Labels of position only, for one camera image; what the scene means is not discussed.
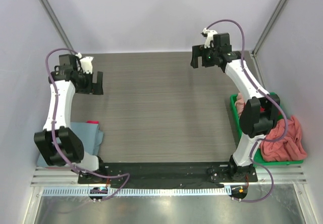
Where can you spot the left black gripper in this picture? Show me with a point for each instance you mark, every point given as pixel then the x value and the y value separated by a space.
pixel 95 88

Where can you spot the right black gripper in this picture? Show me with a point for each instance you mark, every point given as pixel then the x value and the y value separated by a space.
pixel 196 56

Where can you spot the blue-grey t shirt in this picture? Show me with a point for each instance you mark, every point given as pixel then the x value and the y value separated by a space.
pixel 90 135

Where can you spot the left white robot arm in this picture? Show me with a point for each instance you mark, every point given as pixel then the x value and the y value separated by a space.
pixel 57 143

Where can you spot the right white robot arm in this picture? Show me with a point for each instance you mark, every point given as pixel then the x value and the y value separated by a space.
pixel 260 112

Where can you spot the folded magenta t shirt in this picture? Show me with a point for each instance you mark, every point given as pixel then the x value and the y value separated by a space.
pixel 93 122

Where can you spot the dark red t shirt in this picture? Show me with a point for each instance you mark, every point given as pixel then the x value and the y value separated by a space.
pixel 268 111

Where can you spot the green plastic tray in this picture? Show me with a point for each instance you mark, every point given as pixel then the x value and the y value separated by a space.
pixel 257 157

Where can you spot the salmon pink t shirt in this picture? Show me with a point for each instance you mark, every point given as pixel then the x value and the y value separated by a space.
pixel 287 149

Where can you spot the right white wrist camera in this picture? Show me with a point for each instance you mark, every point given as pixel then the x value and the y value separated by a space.
pixel 208 34

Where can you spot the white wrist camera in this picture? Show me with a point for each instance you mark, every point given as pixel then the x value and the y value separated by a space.
pixel 208 34
pixel 84 64

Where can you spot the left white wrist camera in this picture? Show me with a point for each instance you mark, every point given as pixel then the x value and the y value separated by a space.
pixel 84 64

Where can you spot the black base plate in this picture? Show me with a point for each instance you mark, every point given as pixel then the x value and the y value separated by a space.
pixel 221 168

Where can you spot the white slotted cable duct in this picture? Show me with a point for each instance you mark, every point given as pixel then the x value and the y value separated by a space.
pixel 100 191

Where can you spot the right aluminium frame post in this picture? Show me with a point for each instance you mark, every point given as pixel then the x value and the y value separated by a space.
pixel 269 26

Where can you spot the aluminium frame post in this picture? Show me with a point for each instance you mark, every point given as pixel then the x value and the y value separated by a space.
pixel 55 22
pixel 269 26

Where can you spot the left aluminium frame post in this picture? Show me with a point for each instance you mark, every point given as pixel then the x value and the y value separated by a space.
pixel 55 22

